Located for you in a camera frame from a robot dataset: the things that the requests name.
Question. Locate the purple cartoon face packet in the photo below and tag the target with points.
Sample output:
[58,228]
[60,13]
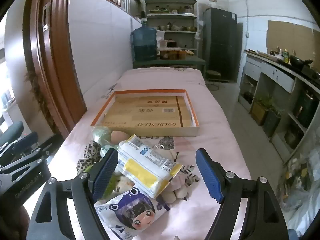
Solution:
[130,212]

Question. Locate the black gas stove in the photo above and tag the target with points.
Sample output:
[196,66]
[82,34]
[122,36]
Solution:
[311,74]

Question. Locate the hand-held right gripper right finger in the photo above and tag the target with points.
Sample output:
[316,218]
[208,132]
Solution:
[208,177]

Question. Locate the beige pink puff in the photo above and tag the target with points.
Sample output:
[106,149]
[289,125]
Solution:
[118,137]

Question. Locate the potted green plant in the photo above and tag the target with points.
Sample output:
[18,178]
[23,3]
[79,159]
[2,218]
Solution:
[260,110]

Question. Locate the green fuzzy scrunchie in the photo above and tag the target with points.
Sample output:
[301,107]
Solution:
[113,183]

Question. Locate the round stool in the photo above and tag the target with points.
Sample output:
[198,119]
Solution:
[213,73]

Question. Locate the blue water jug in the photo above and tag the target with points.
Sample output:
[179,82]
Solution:
[143,40]

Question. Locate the white yellow tissue pack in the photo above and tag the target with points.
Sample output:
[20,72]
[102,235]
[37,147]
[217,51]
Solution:
[145,165]

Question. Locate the cardboard sheets on wall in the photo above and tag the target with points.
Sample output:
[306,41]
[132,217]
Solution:
[287,35]

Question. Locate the cream plush bear purple dress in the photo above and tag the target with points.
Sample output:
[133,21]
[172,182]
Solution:
[175,193]

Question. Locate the black wok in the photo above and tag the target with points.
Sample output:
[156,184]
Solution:
[297,61]

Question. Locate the white shelf unit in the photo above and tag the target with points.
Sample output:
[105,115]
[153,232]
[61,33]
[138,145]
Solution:
[171,15]

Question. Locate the dark refrigerator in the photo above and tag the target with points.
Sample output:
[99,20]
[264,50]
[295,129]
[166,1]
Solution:
[220,45]

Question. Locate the black white striped cloth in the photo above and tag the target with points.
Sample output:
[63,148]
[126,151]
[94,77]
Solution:
[190,173]

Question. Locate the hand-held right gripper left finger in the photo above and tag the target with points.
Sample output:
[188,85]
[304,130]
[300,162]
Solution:
[105,175]

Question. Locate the pile of plastic bags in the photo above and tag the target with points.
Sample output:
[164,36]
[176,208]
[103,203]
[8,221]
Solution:
[300,192]

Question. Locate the shallow orange-rimmed cardboard box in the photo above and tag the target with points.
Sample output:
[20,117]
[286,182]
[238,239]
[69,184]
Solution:
[150,120]

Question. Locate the white kitchen counter cabinet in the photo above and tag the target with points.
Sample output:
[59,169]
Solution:
[277,73]

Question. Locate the green bottle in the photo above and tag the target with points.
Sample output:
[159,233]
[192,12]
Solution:
[286,53]

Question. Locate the dark cooking pot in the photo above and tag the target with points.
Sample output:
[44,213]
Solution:
[306,107]

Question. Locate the mint sponge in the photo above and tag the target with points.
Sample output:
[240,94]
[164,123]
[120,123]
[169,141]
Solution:
[100,133]

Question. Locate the brown wooden door frame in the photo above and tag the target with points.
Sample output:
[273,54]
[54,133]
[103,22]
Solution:
[57,55]

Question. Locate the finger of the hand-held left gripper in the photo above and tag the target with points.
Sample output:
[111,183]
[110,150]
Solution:
[25,141]
[12,130]

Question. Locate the leopard print scrunchie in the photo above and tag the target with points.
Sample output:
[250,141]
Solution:
[87,155]

